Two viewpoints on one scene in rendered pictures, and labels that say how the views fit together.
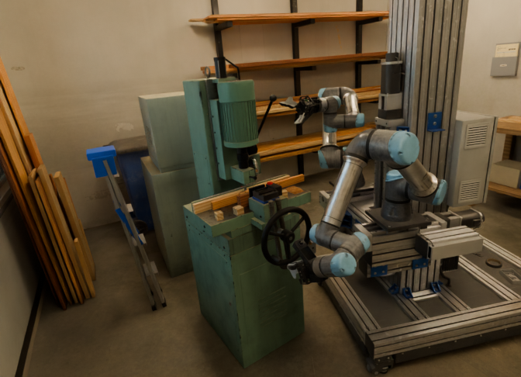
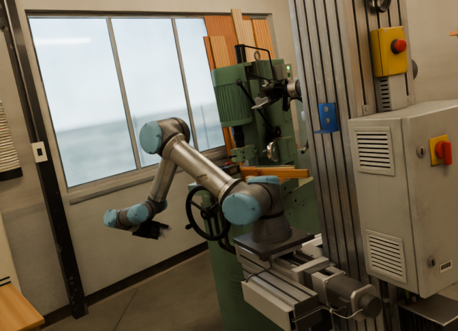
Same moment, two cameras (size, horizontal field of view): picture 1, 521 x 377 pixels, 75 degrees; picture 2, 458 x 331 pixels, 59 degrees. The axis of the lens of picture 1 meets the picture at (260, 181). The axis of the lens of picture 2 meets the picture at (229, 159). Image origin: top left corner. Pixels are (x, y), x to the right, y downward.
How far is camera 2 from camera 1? 2.25 m
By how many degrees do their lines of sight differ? 71
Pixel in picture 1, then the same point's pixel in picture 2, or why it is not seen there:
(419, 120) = (311, 114)
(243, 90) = (216, 76)
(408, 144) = (144, 133)
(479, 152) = (386, 184)
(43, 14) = not seen: hidden behind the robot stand
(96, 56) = not seen: hidden behind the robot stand
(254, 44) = not seen: outside the picture
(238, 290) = (212, 252)
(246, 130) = (222, 112)
